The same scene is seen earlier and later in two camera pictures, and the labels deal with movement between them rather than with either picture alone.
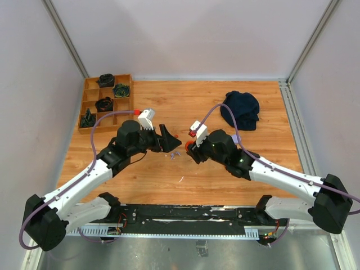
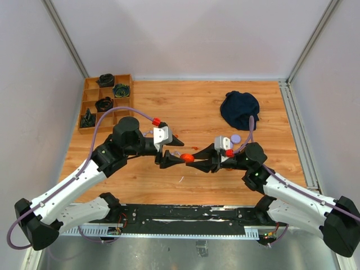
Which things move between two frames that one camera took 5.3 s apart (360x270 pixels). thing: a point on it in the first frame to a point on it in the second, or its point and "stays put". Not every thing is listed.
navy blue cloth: x=245 y=108 stays put
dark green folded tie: x=89 y=120 stays put
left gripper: x=166 y=143 to x=168 y=159
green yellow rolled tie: x=121 y=90 stays put
